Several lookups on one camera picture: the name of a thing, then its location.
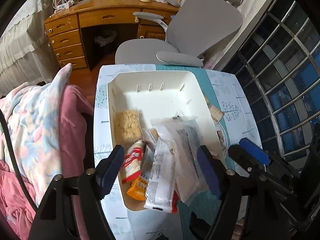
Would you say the trash bin with bag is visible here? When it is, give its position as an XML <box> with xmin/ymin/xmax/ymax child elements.
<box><xmin>94</xmin><ymin>29</ymin><xmax>117</xmax><ymax>48</ymax></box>

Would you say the orange snack packet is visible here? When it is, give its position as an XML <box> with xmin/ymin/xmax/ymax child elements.
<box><xmin>126</xmin><ymin>176</ymin><xmax>148</xmax><ymax>202</ymax></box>

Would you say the pink quilt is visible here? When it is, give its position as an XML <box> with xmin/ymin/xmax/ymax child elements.
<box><xmin>0</xmin><ymin>85</ymin><xmax>97</xmax><ymax>240</ymax></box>

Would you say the long white text packet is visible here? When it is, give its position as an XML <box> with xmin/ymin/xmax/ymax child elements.
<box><xmin>144</xmin><ymin>140</ymin><xmax>177</xmax><ymax>212</ymax></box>

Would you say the wooden desk with drawers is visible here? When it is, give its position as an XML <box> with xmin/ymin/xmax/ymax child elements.
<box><xmin>44</xmin><ymin>0</ymin><xmax>183</xmax><ymax>70</ymax></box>

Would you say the dark cloth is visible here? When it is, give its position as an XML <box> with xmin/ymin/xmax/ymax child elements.
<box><xmin>189</xmin><ymin>212</ymin><xmax>208</xmax><ymax>232</ymax></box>

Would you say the metal window grille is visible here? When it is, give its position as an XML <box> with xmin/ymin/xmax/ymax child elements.
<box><xmin>222</xmin><ymin>0</ymin><xmax>320</xmax><ymax>163</ymax></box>

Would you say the black cable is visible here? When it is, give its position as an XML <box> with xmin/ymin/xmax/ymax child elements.
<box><xmin>0</xmin><ymin>110</ymin><xmax>38</xmax><ymax>211</ymax></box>

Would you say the red snack packet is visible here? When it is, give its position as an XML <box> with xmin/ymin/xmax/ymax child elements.
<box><xmin>171</xmin><ymin>190</ymin><xmax>180</xmax><ymax>214</ymax></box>

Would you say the white lace furniture cover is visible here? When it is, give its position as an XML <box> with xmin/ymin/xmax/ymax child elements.
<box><xmin>0</xmin><ymin>0</ymin><xmax>61</xmax><ymax>87</ymax></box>

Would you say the floral fleece blanket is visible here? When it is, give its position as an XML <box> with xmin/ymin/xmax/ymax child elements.
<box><xmin>0</xmin><ymin>64</ymin><xmax>73</xmax><ymax>188</ymax></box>

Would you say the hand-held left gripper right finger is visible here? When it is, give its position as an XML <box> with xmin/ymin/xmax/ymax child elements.
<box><xmin>196</xmin><ymin>145</ymin><xmax>283</xmax><ymax>240</ymax></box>

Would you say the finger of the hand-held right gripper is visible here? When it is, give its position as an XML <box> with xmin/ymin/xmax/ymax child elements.
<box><xmin>228</xmin><ymin>144</ymin><xmax>267</xmax><ymax>178</ymax></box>
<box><xmin>239</xmin><ymin>137</ymin><xmax>271</xmax><ymax>166</ymax></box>

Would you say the grey office chair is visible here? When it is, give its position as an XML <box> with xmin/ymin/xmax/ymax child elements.
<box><xmin>114</xmin><ymin>0</ymin><xmax>249</xmax><ymax>68</ymax></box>

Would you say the blue white printed tablecloth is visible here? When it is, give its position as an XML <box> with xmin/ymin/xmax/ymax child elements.
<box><xmin>93</xmin><ymin>64</ymin><xmax>263</xmax><ymax>240</ymax></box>

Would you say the white plastic bin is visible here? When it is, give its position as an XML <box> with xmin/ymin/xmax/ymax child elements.
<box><xmin>107</xmin><ymin>70</ymin><xmax>227</xmax><ymax>212</ymax></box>

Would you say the white power strip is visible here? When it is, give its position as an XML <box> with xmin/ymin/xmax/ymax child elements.
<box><xmin>56</xmin><ymin>0</ymin><xmax>75</xmax><ymax>10</ymax></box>

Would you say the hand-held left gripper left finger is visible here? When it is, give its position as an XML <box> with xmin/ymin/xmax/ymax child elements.
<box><xmin>28</xmin><ymin>144</ymin><xmax>125</xmax><ymax>240</ymax></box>

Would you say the red label cookie packet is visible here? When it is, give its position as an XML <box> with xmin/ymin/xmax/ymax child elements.
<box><xmin>121</xmin><ymin>140</ymin><xmax>146</xmax><ymax>183</ymax></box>

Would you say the pink crumpled cloth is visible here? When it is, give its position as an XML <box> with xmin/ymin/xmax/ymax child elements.
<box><xmin>0</xmin><ymin>160</ymin><xmax>38</xmax><ymax>230</ymax></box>

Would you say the large cracker bag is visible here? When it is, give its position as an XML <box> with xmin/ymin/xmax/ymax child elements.
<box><xmin>150</xmin><ymin>116</ymin><xmax>210</xmax><ymax>205</ymax></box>

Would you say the beige cracker packet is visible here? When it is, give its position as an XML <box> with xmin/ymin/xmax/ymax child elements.
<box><xmin>209</xmin><ymin>105</ymin><xmax>225</xmax><ymax>125</ymax></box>

